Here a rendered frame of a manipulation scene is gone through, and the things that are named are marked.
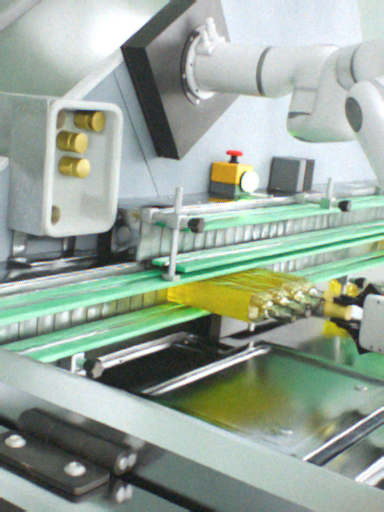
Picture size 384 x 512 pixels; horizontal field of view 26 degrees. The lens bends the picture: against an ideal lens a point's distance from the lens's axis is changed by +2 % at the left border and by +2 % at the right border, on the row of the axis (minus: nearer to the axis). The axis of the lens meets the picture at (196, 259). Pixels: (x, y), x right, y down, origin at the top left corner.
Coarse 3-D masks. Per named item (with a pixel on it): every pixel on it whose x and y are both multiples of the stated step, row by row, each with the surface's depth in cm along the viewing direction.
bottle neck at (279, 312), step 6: (270, 306) 146; (276, 306) 146; (282, 306) 146; (270, 312) 146; (276, 312) 145; (282, 312) 145; (288, 312) 144; (294, 312) 146; (276, 318) 146; (282, 318) 145; (288, 318) 144; (294, 318) 146
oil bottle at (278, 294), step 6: (222, 276) 159; (228, 276) 159; (234, 276) 160; (234, 282) 155; (240, 282) 155; (246, 282) 155; (252, 282) 156; (258, 282) 157; (258, 288) 152; (264, 288) 152; (270, 288) 153; (276, 288) 153; (282, 288) 154; (270, 294) 151; (276, 294) 151; (282, 294) 152; (276, 300) 151; (282, 300) 151
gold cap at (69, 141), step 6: (60, 132) 140; (66, 132) 140; (72, 132) 140; (60, 138) 140; (66, 138) 139; (72, 138) 138; (78, 138) 138; (84, 138) 140; (60, 144) 140; (66, 144) 139; (72, 144) 138; (78, 144) 139; (84, 144) 140; (66, 150) 140; (72, 150) 139; (78, 150) 139; (84, 150) 140
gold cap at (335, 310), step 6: (330, 300) 153; (324, 306) 152; (330, 306) 152; (336, 306) 151; (342, 306) 151; (348, 306) 151; (324, 312) 152; (330, 312) 152; (336, 312) 151; (342, 312) 150; (348, 312) 151; (336, 318) 152; (342, 318) 151; (348, 318) 152
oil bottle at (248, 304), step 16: (176, 288) 156; (192, 288) 154; (208, 288) 152; (224, 288) 150; (240, 288) 150; (256, 288) 151; (192, 304) 154; (208, 304) 152; (224, 304) 150; (240, 304) 148; (256, 304) 146; (240, 320) 149; (256, 320) 147
